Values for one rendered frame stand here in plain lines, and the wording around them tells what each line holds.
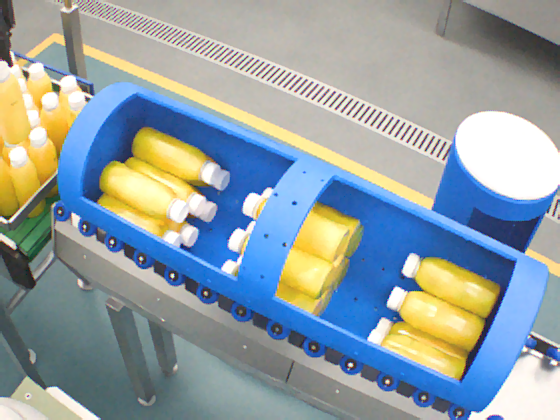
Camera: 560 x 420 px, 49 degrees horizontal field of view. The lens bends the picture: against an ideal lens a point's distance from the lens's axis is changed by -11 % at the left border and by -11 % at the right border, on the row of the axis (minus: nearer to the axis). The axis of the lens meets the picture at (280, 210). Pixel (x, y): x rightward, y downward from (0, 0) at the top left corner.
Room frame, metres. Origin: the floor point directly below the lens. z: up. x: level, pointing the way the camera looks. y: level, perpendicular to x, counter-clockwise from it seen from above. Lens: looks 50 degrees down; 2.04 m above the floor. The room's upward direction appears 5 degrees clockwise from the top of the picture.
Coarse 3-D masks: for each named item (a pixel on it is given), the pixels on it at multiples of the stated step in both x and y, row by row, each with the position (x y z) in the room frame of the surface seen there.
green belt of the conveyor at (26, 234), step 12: (48, 204) 0.91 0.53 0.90; (12, 216) 0.86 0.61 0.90; (36, 216) 0.87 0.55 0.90; (48, 216) 0.87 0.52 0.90; (0, 228) 0.82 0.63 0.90; (24, 228) 0.83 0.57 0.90; (36, 228) 0.84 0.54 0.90; (12, 240) 0.79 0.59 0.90; (24, 240) 0.80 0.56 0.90; (36, 240) 0.81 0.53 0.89; (48, 240) 0.83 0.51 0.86; (36, 252) 0.79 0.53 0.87
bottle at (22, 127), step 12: (0, 84) 0.85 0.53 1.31; (12, 84) 0.86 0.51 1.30; (0, 96) 0.84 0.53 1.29; (12, 96) 0.85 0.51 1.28; (0, 108) 0.83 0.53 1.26; (12, 108) 0.84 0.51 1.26; (24, 108) 0.87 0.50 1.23; (0, 120) 0.84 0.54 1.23; (12, 120) 0.84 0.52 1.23; (24, 120) 0.86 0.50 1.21; (0, 132) 0.85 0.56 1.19; (12, 132) 0.84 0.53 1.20; (24, 132) 0.85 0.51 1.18; (12, 144) 0.84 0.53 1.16
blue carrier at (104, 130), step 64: (128, 128) 0.98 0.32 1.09; (192, 128) 0.98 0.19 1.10; (64, 192) 0.77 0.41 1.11; (256, 192) 0.89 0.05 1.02; (320, 192) 0.72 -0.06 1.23; (384, 192) 0.75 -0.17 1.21; (192, 256) 0.65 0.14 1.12; (256, 256) 0.62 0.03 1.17; (384, 256) 0.76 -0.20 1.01; (448, 256) 0.74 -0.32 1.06; (512, 256) 0.63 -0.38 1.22; (320, 320) 0.55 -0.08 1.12; (512, 320) 0.50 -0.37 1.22; (448, 384) 0.45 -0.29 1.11
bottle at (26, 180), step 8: (16, 168) 0.87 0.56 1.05; (24, 168) 0.88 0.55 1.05; (32, 168) 0.89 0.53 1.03; (16, 176) 0.86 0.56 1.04; (24, 176) 0.87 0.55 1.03; (32, 176) 0.88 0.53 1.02; (16, 184) 0.86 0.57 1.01; (24, 184) 0.86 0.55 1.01; (32, 184) 0.88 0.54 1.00; (40, 184) 0.91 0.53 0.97; (16, 192) 0.86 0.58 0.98; (24, 192) 0.86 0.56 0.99; (32, 192) 0.87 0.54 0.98; (24, 200) 0.86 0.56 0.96; (40, 208) 0.88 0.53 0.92; (32, 216) 0.86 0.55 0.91
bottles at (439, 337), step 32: (128, 160) 0.88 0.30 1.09; (192, 192) 0.83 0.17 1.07; (160, 224) 0.75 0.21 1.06; (288, 288) 0.64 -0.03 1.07; (384, 320) 0.62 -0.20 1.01; (416, 320) 0.59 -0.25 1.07; (448, 320) 0.58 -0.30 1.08; (480, 320) 0.58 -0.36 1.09; (416, 352) 0.53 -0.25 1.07; (448, 352) 0.55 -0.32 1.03
